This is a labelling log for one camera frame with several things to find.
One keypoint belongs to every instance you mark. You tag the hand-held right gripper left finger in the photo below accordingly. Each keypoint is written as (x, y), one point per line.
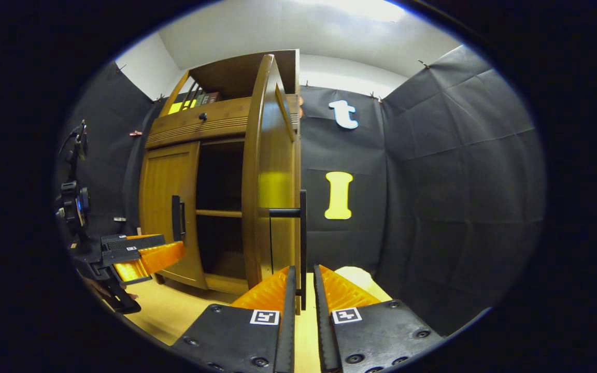
(288, 336)

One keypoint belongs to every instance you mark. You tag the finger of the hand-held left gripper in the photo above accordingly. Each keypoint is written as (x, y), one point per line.
(132, 242)
(158, 256)

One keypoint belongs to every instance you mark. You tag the brown book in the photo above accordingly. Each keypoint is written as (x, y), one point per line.
(211, 98)

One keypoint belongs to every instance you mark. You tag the wooden cabinet drawer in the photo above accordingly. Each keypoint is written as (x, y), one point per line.
(184, 127)

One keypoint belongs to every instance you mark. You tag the wooden cabinet shelf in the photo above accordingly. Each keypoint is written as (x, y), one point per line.
(221, 213)

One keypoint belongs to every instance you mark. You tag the wooden shoe cabinet door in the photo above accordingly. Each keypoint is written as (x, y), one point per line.
(275, 155)
(166, 176)

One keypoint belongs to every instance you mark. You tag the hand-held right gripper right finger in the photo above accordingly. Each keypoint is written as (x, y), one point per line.
(324, 331)

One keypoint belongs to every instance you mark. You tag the green book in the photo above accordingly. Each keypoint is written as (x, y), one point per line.
(199, 100)

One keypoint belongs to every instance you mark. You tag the black backdrop cloth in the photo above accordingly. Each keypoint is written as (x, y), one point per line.
(459, 181)

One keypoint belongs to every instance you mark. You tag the wooden double-door shoe cabinet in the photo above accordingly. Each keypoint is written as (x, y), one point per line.
(226, 75)

